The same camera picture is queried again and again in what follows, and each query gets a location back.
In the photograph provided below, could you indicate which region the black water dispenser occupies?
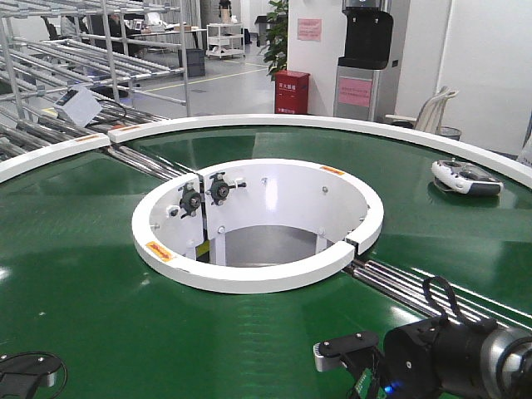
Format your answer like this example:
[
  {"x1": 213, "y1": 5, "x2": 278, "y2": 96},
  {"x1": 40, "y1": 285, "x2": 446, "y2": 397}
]
[{"x1": 333, "y1": 1, "x2": 393, "y2": 121}]

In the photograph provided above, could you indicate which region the metal roller rack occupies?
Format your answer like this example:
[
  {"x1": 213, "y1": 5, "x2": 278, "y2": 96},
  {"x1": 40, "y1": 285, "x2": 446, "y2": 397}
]
[{"x1": 1, "y1": 1, "x2": 189, "y2": 161}]

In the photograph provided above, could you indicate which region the red fire cabinet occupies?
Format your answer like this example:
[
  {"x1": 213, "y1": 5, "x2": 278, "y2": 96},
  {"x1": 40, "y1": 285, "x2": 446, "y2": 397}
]
[{"x1": 274, "y1": 70, "x2": 310, "y2": 115}]

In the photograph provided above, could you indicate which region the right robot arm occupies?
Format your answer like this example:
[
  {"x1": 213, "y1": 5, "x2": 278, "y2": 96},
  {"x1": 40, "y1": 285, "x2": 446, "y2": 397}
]
[{"x1": 313, "y1": 318, "x2": 531, "y2": 398}]

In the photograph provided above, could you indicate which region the black bearing block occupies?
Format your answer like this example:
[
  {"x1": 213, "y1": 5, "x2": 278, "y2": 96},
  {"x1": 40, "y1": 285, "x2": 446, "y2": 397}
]
[
  {"x1": 208, "y1": 172, "x2": 247, "y2": 205},
  {"x1": 178, "y1": 182, "x2": 201, "y2": 219}
]

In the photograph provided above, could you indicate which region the white rolling cart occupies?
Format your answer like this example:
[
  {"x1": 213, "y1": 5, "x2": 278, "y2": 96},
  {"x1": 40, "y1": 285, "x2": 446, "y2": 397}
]
[{"x1": 205, "y1": 22, "x2": 245, "y2": 59}]

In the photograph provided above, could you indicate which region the white control box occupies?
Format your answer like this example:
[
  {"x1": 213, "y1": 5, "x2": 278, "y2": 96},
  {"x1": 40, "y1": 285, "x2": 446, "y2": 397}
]
[{"x1": 53, "y1": 85, "x2": 102, "y2": 127}]

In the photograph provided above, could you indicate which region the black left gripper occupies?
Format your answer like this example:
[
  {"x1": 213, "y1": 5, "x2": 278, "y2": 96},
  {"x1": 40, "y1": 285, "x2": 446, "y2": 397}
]
[{"x1": 1, "y1": 352, "x2": 67, "y2": 398}]

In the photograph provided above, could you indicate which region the black bearing block left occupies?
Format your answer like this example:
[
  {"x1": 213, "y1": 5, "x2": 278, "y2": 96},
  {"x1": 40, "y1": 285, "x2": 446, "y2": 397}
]
[{"x1": 178, "y1": 182, "x2": 201, "y2": 219}]

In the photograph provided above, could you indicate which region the green potted plant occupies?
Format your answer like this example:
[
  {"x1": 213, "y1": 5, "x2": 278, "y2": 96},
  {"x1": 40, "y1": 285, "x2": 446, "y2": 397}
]
[{"x1": 264, "y1": 0, "x2": 288, "y2": 81}]

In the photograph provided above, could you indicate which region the white remote controller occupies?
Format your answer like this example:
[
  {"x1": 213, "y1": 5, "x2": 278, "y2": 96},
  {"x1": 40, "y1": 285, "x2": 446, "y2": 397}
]
[{"x1": 431, "y1": 159, "x2": 504, "y2": 196}]

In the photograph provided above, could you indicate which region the black bearing block right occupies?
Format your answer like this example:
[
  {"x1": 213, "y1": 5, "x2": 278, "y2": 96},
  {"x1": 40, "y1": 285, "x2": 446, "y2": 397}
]
[{"x1": 208, "y1": 172, "x2": 247, "y2": 205}]

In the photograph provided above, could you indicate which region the white chair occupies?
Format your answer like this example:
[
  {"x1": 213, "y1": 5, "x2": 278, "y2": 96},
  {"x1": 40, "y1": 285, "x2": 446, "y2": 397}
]
[{"x1": 384, "y1": 86, "x2": 461, "y2": 134}]

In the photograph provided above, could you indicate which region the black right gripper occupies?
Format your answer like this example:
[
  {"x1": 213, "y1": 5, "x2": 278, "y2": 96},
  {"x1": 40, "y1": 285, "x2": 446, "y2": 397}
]
[{"x1": 313, "y1": 318, "x2": 441, "y2": 398}]

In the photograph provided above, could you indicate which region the white inner conveyor ring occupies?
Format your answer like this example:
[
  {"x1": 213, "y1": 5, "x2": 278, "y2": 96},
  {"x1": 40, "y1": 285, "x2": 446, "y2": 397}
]
[{"x1": 131, "y1": 157, "x2": 385, "y2": 295}]

